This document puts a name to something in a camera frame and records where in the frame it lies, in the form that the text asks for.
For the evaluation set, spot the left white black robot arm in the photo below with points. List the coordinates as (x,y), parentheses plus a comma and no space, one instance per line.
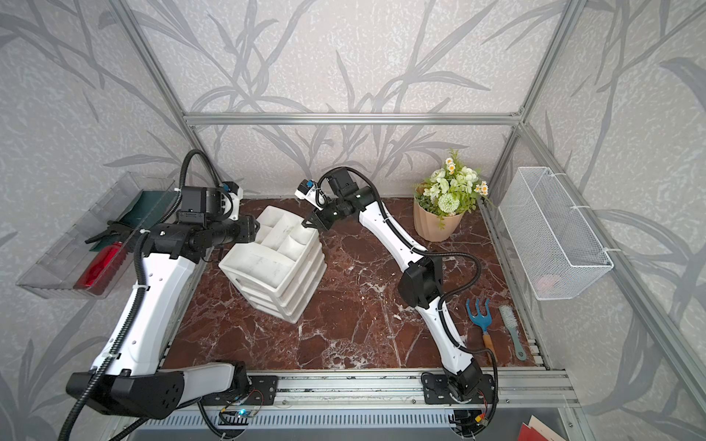
(126,378)

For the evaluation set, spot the red paper at corner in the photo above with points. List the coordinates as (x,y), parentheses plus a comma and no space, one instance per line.
(536,430)

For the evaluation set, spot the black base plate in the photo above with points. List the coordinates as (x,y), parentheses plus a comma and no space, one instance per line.
(436,390)
(262,390)

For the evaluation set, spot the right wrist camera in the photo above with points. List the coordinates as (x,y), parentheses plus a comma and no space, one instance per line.
(309,191)

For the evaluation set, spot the aluminium front rail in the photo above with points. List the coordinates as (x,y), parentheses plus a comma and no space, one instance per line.
(402,389)

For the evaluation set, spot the red brush in bin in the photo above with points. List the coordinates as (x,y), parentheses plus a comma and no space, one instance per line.
(102,270)

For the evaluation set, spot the clear plastic wall bin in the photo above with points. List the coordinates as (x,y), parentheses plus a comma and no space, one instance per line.
(54,275)

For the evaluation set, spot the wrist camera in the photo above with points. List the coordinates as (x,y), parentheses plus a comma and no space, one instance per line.
(233,195)
(309,191)

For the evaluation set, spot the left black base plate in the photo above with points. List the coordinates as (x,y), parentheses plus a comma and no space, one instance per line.
(262,390)

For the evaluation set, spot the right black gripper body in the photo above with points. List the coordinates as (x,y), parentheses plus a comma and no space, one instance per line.
(330,212)

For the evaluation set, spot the blue garden hand rake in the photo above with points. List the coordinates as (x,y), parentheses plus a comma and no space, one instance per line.
(483,320)

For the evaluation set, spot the green circuit board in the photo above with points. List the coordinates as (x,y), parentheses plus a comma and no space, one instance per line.
(242,413)

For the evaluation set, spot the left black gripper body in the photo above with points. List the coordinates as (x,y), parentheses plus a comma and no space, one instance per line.
(242,230)

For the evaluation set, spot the black clamp in bin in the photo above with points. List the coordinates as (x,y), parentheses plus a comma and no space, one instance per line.
(119,231)

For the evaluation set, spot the potted white flower plant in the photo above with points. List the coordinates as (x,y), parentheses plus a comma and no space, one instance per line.
(442,199)

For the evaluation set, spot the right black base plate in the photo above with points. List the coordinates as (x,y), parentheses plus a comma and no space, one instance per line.
(436,390)

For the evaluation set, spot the green card in bin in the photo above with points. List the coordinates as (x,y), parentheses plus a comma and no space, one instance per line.
(143,212)

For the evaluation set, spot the white wire mesh basket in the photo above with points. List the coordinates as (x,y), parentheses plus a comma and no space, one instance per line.
(559,252)

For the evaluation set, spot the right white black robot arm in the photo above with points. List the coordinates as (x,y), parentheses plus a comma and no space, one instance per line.
(345,192)

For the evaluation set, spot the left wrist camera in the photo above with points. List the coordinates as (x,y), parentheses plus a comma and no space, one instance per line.
(233,195)

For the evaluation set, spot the white plastic drawer organizer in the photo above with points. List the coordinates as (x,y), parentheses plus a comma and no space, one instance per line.
(280,271)

